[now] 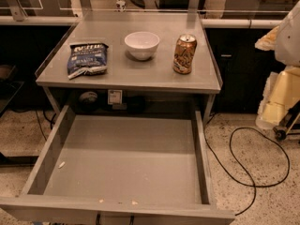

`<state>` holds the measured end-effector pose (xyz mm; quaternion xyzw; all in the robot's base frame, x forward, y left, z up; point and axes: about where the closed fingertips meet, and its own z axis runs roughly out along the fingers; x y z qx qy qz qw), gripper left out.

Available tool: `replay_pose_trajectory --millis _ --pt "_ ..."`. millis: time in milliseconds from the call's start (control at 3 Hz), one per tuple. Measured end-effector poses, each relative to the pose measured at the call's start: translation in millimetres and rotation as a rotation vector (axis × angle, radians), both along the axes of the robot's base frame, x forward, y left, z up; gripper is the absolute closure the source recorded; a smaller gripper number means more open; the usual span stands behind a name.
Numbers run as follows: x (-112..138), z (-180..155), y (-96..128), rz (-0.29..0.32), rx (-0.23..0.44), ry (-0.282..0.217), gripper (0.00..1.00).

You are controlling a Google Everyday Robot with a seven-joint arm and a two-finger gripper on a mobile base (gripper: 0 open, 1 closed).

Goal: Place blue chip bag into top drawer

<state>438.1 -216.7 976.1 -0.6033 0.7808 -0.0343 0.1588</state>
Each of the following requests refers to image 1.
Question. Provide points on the plastic bottle in background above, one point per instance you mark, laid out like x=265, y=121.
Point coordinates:
x=121, y=4

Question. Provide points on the white ceramic bowl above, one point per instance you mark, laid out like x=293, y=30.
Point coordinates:
x=142, y=45

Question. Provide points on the white label tag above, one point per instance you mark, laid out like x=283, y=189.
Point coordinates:
x=114, y=97

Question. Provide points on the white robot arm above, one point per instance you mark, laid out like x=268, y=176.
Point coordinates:
x=284, y=39

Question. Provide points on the open grey top drawer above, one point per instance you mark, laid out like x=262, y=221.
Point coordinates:
x=122, y=170

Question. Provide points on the orange soda can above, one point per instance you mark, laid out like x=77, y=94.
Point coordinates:
x=184, y=53

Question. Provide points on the black caster wheel base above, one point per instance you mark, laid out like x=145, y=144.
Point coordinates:
x=290, y=124

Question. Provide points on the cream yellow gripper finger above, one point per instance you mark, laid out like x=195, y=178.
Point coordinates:
x=281, y=93

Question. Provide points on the white horizontal rail pipe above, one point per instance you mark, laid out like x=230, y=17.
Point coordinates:
x=240, y=23

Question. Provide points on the blue chip bag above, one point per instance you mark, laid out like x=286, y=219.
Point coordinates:
x=87, y=59

